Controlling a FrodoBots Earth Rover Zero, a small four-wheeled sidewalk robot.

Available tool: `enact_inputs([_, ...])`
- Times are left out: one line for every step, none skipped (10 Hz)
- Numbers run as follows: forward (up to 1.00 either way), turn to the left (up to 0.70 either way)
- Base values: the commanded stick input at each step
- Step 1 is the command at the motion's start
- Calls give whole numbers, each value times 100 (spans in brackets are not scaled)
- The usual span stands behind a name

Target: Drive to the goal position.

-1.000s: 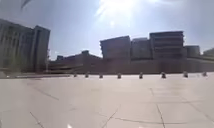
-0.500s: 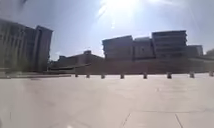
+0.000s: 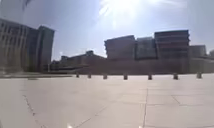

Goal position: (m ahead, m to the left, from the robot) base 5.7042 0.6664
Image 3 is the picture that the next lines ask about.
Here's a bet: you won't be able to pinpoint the row of short bollards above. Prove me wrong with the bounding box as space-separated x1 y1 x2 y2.
75 71 214 81

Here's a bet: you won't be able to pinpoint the long dark wall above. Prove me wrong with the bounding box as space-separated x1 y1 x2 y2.
74 57 214 75

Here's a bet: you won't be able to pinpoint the stacked dark block building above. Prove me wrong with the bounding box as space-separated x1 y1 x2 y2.
104 29 214 62

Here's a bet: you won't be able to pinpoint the low long dark building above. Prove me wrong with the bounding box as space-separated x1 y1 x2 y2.
48 50 108 74

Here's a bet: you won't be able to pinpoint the tall dark glass building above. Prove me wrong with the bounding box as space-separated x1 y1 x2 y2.
0 17 56 75

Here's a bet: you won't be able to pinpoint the pale stone slab plaza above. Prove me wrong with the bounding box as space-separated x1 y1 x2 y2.
0 73 214 128

